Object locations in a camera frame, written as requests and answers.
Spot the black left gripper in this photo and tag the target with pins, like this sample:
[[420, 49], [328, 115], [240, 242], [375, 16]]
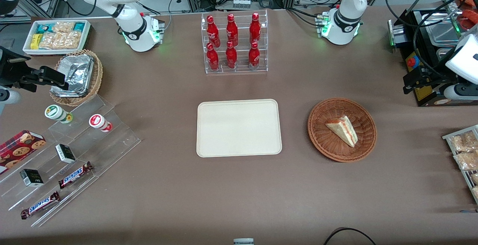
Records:
[[436, 74]]

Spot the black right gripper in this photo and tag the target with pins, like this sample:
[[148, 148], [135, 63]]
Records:
[[8, 69]]

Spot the triangular sandwich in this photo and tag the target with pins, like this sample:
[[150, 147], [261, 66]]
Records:
[[345, 131]]

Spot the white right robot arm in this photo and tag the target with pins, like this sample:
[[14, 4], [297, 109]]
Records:
[[130, 17]]

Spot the light wicker basket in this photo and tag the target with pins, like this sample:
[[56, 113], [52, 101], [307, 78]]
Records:
[[98, 77]]

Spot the round brown wicker basket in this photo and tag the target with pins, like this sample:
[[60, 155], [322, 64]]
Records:
[[328, 144]]

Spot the tray of wrapped snacks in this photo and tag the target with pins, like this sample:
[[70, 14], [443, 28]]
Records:
[[466, 179]]

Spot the beige plastic tray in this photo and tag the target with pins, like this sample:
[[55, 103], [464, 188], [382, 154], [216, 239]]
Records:
[[239, 128]]

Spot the red round knob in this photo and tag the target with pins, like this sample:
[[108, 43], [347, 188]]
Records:
[[411, 62]]

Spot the black food warmer machine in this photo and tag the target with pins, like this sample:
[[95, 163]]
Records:
[[422, 56]]

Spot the silver foil packet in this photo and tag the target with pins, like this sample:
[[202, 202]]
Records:
[[67, 91], [76, 67]]

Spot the white rectangular snack bin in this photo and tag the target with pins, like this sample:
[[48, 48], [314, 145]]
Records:
[[28, 50]]

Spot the green lid cup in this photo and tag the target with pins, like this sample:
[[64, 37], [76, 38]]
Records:
[[54, 112]]

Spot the yellow snack pack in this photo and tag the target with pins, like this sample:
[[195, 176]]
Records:
[[36, 42]]

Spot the steel warmer pan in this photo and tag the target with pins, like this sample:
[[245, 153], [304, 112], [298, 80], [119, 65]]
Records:
[[440, 30], [443, 53]]

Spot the large clear cracker bag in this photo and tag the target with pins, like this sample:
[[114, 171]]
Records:
[[61, 40]]

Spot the teal snack pack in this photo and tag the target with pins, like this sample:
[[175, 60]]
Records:
[[79, 27], [44, 28]]

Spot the small clear cracker bag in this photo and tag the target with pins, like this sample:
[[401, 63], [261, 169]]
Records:
[[63, 27]]

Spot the red lid cup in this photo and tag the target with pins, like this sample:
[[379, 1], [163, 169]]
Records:
[[98, 121]]

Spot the red tartan cookie box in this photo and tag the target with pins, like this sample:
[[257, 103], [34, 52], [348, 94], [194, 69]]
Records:
[[16, 149]]

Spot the small black box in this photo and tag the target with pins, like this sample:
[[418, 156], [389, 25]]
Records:
[[65, 153], [31, 177]]

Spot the clear fried snack bag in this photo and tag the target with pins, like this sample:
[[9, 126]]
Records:
[[463, 142], [475, 178], [475, 192], [466, 161]]

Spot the clear acrylic stepped display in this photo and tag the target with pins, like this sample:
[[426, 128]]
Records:
[[112, 144]]

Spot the snickers bar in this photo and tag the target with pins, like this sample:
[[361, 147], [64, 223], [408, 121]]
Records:
[[74, 175], [40, 205]]

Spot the red cola bottle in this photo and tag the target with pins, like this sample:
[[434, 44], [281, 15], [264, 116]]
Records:
[[212, 58], [255, 28], [212, 30], [254, 56], [231, 56], [232, 30]]

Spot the clear acrylic bottle rack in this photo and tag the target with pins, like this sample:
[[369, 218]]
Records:
[[242, 69]]

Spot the white power strip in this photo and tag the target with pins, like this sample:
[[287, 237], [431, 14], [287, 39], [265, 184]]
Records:
[[241, 3]]

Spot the small grey device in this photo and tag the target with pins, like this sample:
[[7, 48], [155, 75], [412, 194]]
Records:
[[243, 241]]

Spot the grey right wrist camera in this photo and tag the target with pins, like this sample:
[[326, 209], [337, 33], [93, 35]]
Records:
[[7, 101]]

